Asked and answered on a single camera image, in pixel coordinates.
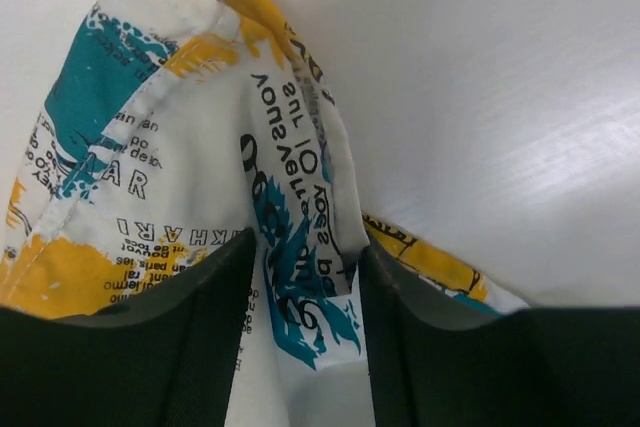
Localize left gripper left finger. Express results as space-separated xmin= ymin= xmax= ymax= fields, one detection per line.
xmin=1 ymin=234 xmax=256 ymax=426

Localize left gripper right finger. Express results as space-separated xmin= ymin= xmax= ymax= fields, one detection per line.
xmin=359 ymin=242 xmax=639 ymax=426

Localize colourful printed shorts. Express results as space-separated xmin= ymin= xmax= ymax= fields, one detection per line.
xmin=0 ymin=0 xmax=531 ymax=427

